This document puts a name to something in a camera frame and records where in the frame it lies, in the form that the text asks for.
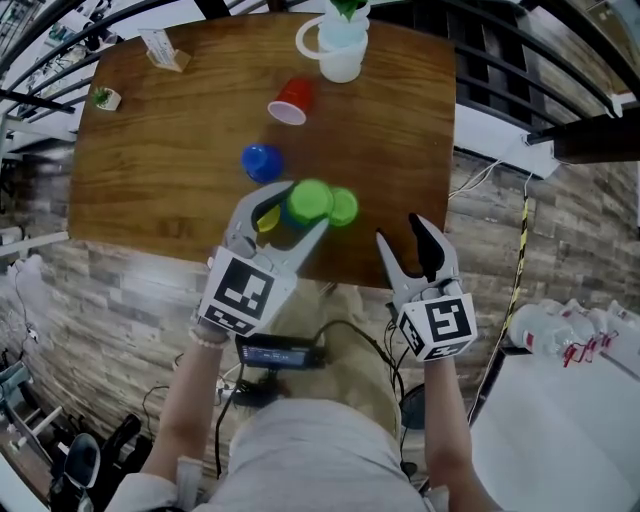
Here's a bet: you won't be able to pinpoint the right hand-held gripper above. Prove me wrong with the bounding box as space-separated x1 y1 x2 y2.
374 212 479 363

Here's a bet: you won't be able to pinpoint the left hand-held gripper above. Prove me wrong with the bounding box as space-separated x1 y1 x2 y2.
197 179 331 338

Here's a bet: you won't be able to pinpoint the yellow paper cup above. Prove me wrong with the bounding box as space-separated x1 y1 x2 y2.
255 203 284 235

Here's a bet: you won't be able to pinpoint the green paper cup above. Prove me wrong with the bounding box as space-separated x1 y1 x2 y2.
285 178 336 224
327 187 361 229

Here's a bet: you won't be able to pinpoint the red paper cup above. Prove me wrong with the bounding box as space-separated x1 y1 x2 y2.
266 75 317 126

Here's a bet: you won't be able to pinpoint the person's right forearm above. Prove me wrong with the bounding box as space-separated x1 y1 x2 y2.
422 356 497 502

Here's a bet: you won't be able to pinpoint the person's left forearm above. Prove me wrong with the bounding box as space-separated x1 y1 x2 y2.
143 333 227 482

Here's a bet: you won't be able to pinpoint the yellow black striped tape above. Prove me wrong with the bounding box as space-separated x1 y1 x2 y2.
491 196 532 352

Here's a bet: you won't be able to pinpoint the grey wristband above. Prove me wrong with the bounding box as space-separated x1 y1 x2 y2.
191 318 227 337

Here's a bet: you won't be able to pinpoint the person's beige trousers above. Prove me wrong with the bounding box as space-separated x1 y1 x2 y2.
268 278 402 442

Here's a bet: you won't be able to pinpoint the small black monitor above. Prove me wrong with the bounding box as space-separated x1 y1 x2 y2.
234 333 327 371

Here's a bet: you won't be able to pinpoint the black round stand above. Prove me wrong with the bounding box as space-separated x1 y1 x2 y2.
398 383 427 432

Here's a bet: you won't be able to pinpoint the pack of water bottles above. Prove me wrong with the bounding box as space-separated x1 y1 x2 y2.
506 298 602 360

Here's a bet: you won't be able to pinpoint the white base panel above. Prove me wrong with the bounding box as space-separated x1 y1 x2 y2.
451 98 560 180

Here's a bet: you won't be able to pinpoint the white pitcher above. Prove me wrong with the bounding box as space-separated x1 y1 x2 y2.
295 3 371 85

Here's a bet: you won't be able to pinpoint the pile of white packets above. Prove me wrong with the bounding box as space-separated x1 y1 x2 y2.
548 297 640 372

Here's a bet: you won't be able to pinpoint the wooden card holder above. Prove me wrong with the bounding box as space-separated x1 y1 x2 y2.
137 27 193 73

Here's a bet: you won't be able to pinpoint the pale blue plant vase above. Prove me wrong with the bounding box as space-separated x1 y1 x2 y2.
317 0 371 52

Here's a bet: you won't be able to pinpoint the small potted plant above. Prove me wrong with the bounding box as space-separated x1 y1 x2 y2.
91 85 123 113

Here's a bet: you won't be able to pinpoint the person's light shirt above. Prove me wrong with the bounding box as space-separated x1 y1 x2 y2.
103 396 452 512

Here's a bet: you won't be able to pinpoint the white table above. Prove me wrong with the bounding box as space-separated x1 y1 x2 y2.
468 343 640 512

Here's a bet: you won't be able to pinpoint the green leafy plant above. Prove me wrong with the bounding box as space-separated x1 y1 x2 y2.
326 0 372 22

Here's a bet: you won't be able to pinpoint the grey black chair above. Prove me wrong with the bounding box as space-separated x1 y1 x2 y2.
46 412 152 512

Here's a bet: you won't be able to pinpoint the white bead bracelet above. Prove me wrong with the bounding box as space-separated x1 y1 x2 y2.
188 323 228 351

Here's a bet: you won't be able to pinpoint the black monitor mount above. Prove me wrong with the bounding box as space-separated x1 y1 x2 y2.
231 368 290 407

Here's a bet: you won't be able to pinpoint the dark wooden post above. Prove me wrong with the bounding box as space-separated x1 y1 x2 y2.
551 118 640 165

